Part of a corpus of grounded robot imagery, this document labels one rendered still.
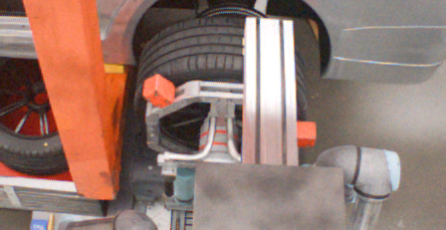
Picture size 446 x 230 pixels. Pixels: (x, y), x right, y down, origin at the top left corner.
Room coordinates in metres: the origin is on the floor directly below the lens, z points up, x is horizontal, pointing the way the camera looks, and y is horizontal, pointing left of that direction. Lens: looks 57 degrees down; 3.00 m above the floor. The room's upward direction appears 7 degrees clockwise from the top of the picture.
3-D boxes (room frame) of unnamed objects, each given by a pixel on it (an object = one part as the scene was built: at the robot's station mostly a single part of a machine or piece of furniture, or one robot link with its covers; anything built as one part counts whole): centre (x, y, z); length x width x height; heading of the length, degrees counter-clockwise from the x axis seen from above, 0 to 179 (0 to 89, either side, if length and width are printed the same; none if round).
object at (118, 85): (1.48, 0.51, 0.69); 0.52 x 0.17 x 0.35; 4
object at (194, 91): (1.27, 0.01, 0.85); 0.54 x 0.07 x 0.54; 94
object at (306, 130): (1.30, -0.30, 0.85); 0.09 x 0.08 x 0.07; 94
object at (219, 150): (1.20, 0.01, 0.85); 0.21 x 0.14 x 0.14; 4
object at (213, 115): (1.14, 0.10, 1.03); 0.19 x 0.18 x 0.11; 4
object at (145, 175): (1.43, 0.30, 0.26); 0.42 x 0.18 x 0.35; 4
